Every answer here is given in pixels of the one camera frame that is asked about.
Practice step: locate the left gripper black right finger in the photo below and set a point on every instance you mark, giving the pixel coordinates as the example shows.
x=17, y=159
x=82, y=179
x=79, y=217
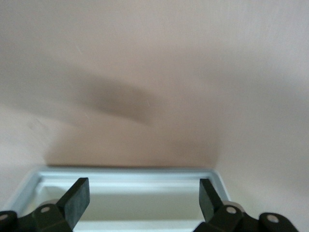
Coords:
x=210, y=205

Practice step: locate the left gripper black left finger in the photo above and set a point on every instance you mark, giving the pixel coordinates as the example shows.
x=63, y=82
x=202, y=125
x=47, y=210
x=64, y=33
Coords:
x=72, y=205

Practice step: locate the white cabinet drawer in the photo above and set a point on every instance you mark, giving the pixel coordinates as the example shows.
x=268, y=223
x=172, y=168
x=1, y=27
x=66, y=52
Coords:
x=144, y=174

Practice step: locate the brown table mat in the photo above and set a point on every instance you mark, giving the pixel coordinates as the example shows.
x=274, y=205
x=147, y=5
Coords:
x=154, y=72

